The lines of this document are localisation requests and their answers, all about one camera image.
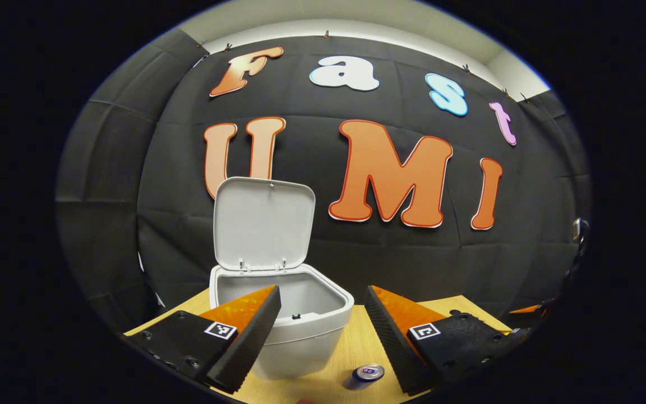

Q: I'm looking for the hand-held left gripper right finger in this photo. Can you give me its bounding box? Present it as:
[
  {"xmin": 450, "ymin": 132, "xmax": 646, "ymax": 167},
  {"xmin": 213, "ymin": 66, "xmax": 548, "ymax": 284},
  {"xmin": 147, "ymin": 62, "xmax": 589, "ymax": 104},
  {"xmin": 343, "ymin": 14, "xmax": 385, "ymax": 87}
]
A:
[{"xmin": 364, "ymin": 285, "xmax": 529, "ymax": 397}]

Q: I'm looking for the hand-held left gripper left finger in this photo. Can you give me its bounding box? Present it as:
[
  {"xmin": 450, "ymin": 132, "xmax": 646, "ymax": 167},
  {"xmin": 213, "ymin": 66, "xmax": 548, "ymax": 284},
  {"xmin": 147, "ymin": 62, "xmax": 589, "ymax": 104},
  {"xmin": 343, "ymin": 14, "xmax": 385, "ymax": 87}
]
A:
[{"xmin": 124, "ymin": 285, "xmax": 282, "ymax": 394}]

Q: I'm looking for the blue pop can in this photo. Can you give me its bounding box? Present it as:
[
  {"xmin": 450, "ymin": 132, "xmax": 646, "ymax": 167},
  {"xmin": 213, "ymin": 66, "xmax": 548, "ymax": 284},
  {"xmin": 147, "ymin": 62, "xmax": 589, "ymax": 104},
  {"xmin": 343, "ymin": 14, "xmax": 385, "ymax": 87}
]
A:
[{"xmin": 343, "ymin": 364, "xmax": 385, "ymax": 391}]

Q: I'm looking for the white desktop garbage bin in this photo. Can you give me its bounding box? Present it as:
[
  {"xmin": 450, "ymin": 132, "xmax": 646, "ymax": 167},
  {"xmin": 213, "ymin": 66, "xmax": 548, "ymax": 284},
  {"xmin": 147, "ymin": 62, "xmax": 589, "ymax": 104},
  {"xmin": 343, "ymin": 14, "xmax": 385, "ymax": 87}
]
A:
[{"xmin": 209, "ymin": 177, "xmax": 355, "ymax": 381}]

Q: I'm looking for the wooden desktop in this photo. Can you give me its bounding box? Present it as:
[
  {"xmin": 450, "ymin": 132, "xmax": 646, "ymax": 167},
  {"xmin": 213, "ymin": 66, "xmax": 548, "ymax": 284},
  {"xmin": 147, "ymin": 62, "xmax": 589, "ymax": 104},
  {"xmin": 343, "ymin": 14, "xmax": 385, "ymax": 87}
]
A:
[{"xmin": 124, "ymin": 289, "xmax": 514, "ymax": 404}]

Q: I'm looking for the metal stand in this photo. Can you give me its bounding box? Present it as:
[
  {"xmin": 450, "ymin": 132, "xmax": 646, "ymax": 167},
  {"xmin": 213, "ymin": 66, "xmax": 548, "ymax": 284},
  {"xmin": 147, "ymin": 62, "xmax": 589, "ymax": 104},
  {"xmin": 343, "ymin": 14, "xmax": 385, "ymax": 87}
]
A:
[{"xmin": 571, "ymin": 218, "xmax": 589, "ymax": 271}]

